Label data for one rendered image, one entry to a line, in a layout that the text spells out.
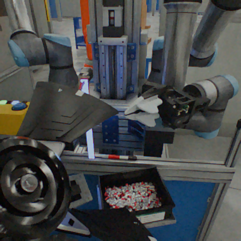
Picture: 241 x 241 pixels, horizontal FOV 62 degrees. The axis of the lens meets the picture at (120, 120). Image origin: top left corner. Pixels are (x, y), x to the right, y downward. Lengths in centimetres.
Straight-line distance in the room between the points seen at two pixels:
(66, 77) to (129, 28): 39
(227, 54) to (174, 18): 169
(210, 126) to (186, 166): 23
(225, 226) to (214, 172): 97
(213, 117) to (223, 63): 164
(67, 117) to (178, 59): 33
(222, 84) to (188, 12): 21
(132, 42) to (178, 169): 67
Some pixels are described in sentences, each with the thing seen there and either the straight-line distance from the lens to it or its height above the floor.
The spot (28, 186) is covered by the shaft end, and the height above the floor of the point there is 122.
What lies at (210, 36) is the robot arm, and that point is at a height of 130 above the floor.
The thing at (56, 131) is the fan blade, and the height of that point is 119.
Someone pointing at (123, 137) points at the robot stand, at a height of 77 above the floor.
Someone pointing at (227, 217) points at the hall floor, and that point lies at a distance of 186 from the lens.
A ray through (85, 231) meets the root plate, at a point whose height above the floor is 111.
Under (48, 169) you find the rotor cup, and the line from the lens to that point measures 28.
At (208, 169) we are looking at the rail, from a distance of 85.
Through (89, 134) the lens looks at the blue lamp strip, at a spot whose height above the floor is 98.
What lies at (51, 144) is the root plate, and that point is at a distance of 37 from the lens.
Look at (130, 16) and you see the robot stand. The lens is 108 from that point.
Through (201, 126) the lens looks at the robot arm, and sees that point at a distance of 65.
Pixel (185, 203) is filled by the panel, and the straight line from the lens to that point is 101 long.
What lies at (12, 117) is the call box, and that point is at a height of 106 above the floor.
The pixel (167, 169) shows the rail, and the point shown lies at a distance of 82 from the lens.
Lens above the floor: 140
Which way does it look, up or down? 31 degrees down
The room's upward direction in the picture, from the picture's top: straight up
